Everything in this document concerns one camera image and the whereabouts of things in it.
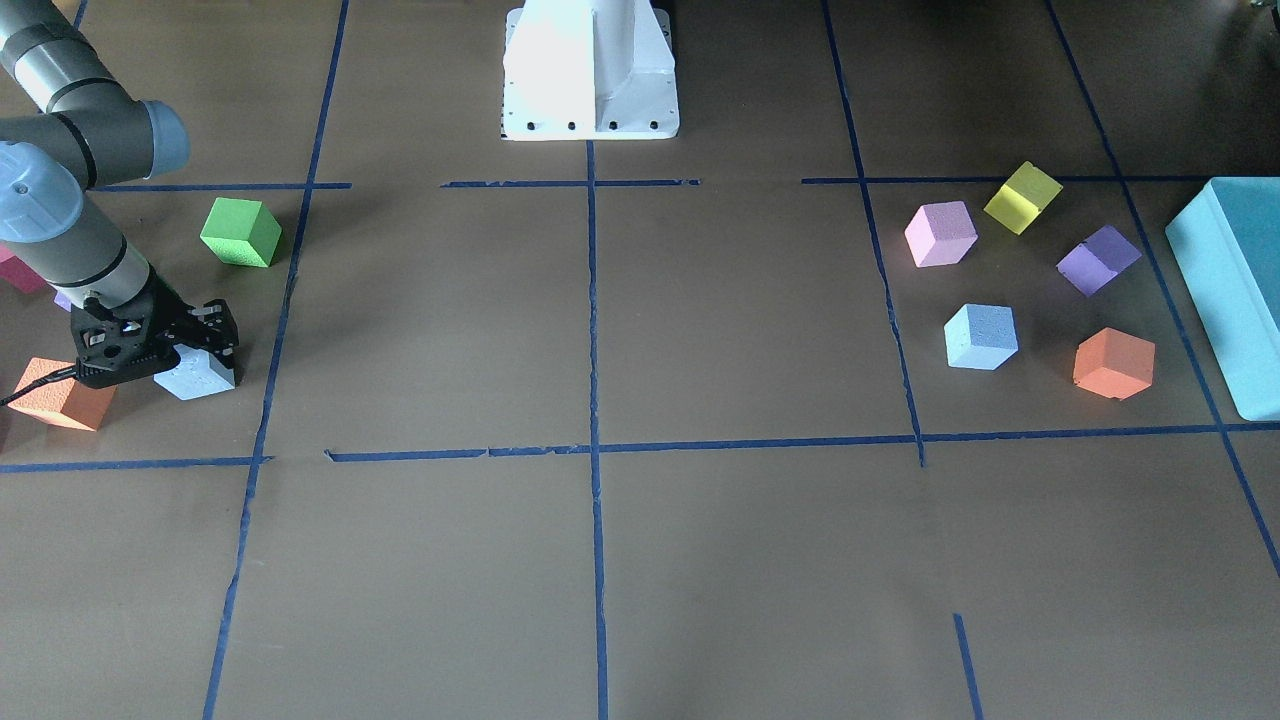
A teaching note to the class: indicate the yellow foam block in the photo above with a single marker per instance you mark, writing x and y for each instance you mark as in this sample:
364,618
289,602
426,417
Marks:
1022,198

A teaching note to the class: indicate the light blue foam block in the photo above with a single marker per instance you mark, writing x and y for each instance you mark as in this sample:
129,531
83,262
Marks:
980,336
198,374

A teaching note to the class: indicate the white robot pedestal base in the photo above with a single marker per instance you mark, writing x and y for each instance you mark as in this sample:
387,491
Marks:
589,70

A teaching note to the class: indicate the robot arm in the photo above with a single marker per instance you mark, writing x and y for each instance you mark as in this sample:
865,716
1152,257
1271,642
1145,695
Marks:
88,133

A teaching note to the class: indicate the pink foam block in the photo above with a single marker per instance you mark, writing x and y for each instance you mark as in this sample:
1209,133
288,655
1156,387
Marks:
940,233

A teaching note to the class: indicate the orange foam block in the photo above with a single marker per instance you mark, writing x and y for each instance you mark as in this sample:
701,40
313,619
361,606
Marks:
67,404
1114,364

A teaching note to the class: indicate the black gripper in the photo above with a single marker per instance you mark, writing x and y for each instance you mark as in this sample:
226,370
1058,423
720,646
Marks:
168,313

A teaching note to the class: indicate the crimson foam block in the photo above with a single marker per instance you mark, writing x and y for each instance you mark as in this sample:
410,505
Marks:
18,274

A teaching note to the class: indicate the green foam block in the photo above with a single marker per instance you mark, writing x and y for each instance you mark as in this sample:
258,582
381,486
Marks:
241,232

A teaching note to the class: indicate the teal plastic bin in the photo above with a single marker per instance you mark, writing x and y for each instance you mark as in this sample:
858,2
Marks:
1226,241

